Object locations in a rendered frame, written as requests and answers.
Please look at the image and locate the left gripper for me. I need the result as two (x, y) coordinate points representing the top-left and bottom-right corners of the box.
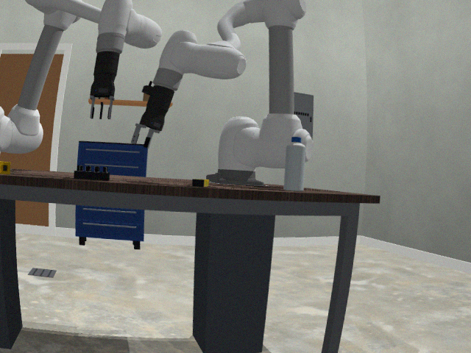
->
(131, 68), (183, 148)

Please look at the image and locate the white bottle with blue cap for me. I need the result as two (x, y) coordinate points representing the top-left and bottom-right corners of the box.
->
(283, 137), (306, 191)

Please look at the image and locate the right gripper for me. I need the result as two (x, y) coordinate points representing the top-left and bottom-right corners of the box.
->
(90, 32), (125, 119)

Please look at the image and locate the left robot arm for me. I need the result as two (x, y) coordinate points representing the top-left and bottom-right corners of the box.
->
(158, 0), (314, 185)

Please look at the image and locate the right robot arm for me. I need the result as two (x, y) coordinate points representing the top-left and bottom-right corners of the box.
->
(0, 0), (162, 154)

